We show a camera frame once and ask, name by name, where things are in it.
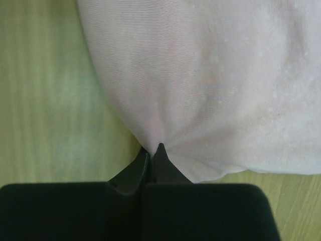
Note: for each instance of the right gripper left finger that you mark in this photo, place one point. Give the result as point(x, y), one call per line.
point(76, 211)

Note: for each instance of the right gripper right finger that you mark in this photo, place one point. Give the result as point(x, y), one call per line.
point(173, 208)

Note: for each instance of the dusty pink printed t-shirt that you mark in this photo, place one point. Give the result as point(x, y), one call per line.
point(226, 86)

